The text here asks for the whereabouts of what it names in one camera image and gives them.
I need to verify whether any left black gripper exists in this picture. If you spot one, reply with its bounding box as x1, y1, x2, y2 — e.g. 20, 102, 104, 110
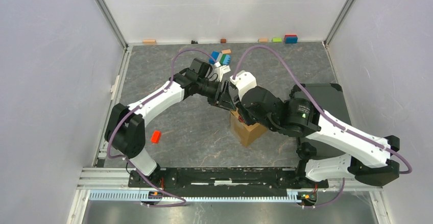
197, 79, 235, 111

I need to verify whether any brown cardboard express box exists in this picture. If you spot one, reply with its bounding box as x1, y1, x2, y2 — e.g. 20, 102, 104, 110
229, 111, 268, 147

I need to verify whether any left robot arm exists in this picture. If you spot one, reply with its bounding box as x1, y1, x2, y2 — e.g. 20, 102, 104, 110
104, 58, 236, 187

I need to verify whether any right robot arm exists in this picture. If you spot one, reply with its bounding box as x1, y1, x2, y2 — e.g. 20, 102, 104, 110
238, 85, 400, 187

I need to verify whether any blue green block stack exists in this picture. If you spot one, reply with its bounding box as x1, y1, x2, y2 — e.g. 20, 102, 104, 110
208, 51, 231, 65

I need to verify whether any tan wooden block on stack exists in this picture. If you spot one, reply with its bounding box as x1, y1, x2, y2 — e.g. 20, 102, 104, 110
221, 49, 231, 55

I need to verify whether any small red block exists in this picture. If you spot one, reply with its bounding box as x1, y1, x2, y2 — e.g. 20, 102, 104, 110
151, 131, 162, 144

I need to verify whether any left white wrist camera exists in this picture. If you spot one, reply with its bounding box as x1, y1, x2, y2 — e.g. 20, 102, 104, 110
213, 63, 231, 82

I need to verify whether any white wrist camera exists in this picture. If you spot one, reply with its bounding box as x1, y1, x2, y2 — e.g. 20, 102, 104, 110
213, 63, 231, 82
229, 70, 257, 100

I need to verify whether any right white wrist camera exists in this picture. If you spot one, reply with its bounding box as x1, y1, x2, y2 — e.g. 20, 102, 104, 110
229, 70, 257, 100

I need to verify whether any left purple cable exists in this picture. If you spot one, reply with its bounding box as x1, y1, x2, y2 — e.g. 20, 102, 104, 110
106, 48, 217, 208

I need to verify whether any green block at wall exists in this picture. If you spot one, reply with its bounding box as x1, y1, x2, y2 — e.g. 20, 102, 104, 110
272, 38, 283, 43

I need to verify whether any red blue block at wall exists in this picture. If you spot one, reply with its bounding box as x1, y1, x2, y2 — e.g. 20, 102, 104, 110
284, 34, 298, 44

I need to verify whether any tan block at wall left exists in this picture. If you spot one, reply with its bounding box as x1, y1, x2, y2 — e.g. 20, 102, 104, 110
142, 39, 157, 45

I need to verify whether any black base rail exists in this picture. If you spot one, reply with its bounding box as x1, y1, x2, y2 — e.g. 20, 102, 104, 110
128, 167, 329, 198

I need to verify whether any white toothed cable duct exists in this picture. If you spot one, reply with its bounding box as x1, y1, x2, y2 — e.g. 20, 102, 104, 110
88, 189, 301, 203

